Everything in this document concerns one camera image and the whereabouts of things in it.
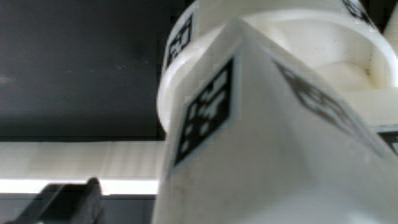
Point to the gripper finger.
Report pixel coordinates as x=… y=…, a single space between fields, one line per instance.
x=65 y=205

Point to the white round stool seat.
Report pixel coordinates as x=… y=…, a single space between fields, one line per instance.
x=320 y=43

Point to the white stool leg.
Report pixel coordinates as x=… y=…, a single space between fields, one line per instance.
x=275 y=161

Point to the white U-shaped fence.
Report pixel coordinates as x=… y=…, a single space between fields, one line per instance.
x=121 y=162

